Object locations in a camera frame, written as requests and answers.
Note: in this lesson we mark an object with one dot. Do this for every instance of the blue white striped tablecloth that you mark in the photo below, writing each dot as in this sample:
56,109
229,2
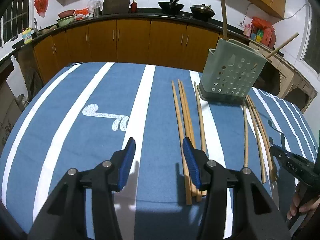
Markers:
88,111

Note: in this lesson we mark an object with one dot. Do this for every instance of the red bowl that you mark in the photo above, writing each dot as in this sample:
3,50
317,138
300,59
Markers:
66,13

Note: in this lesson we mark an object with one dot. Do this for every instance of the red bottle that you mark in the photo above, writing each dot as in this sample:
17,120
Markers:
134,6

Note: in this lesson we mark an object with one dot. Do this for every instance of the yellow detergent bottle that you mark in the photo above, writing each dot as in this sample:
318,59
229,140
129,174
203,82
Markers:
27,35

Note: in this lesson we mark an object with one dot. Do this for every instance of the green perforated utensil holder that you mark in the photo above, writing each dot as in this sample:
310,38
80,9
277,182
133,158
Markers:
230,71

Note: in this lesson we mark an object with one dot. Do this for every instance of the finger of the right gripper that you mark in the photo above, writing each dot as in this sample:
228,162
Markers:
279,153

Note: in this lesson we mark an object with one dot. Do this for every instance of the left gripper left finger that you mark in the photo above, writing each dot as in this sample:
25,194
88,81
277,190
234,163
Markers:
63,214

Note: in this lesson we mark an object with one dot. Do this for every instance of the red plastic bag on wall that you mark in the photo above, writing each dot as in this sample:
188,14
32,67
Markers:
41,7

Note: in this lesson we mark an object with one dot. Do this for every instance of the black wok with utensils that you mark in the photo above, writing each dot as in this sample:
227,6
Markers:
173,7

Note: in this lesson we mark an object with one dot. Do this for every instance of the sink faucet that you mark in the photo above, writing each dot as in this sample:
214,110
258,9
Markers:
37,31

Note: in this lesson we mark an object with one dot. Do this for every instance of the right window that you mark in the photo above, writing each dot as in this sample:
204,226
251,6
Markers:
311,55

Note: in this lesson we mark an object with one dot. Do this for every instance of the red bags and bottles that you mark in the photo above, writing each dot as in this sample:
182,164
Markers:
261,31

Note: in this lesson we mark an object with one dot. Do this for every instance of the black lidded wok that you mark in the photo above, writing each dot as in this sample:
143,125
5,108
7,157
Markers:
202,12

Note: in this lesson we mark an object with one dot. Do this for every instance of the green enamel basin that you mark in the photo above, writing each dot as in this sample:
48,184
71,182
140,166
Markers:
65,21

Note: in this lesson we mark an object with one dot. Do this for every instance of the left window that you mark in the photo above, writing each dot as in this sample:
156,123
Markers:
15,19

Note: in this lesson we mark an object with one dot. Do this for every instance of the lower wooden cabinets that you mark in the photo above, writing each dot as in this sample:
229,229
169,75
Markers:
161,43

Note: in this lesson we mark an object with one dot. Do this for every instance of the wooden chopstick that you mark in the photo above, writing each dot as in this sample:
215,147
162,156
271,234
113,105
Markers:
246,151
224,19
199,194
261,132
199,109
262,165
188,193
186,127
271,55

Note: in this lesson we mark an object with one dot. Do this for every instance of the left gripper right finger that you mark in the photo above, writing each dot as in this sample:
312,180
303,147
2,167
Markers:
255,215

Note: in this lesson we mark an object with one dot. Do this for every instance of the glass jar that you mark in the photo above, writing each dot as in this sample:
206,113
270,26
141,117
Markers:
94,7

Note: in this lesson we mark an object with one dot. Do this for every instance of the window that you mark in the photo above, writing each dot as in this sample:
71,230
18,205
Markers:
311,55
15,19

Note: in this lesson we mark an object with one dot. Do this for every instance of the beige carved side table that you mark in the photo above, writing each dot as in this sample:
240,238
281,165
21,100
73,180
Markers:
283,80

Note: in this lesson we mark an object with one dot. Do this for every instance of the person's right hand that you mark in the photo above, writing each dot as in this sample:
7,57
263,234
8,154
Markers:
309,208

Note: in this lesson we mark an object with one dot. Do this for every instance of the dark wooden cutting board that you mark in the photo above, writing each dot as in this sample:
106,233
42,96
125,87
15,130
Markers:
115,6

